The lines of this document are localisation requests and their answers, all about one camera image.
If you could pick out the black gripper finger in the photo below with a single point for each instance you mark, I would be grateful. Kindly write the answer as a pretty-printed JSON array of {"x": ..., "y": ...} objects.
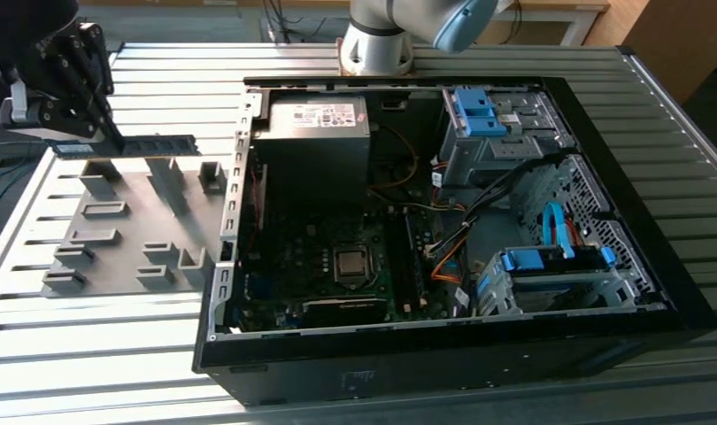
[
  {"x": 75, "y": 115},
  {"x": 98, "y": 57}
]

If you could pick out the green RAM stick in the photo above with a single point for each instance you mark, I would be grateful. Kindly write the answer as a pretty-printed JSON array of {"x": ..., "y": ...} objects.
[{"x": 157, "y": 146}]

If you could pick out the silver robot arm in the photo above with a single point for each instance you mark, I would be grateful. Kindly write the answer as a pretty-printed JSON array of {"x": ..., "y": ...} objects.
[{"x": 376, "y": 48}]

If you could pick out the black RAM slot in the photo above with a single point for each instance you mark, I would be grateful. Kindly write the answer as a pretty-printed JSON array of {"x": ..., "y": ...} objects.
[{"x": 396, "y": 261}]

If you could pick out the grey parts rack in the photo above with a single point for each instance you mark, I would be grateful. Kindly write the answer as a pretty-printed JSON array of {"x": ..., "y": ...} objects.
[{"x": 134, "y": 199}]

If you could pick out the grey power supply unit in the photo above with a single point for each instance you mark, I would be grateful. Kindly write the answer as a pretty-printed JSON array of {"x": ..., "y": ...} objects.
[{"x": 310, "y": 155}]

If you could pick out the green motherboard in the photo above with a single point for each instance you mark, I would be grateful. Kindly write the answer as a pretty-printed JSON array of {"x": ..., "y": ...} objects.
[{"x": 288, "y": 265}]

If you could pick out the silver CPU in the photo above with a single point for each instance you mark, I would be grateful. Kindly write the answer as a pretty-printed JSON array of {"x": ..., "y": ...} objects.
[{"x": 352, "y": 262}]

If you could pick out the black CPU socket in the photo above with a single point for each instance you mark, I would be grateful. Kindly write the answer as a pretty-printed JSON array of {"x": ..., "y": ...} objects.
[{"x": 353, "y": 280}]

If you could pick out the black graphics card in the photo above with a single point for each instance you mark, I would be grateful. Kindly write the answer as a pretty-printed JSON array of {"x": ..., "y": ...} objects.
[{"x": 346, "y": 312}]

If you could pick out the tall grey drive cage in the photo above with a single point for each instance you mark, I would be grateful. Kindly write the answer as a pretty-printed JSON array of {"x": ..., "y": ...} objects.
[{"x": 482, "y": 159}]

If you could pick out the black PC case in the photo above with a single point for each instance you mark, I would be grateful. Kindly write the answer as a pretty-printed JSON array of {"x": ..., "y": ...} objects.
[{"x": 393, "y": 367}]

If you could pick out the blue plastic latch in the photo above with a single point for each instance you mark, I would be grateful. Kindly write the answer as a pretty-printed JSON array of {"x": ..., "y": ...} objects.
[{"x": 485, "y": 283}]

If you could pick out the blue carrier with disk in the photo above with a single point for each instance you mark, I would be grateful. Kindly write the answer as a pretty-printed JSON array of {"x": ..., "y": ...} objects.
[{"x": 529, "y": 259}]

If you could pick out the low grey drive cage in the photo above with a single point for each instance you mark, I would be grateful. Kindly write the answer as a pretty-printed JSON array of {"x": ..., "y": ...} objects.
[{"x": 571, "y": 281}]

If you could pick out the wooden cabinet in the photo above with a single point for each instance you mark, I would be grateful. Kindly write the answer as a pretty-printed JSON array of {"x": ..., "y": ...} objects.
[{"x": 677, "y": 44}]

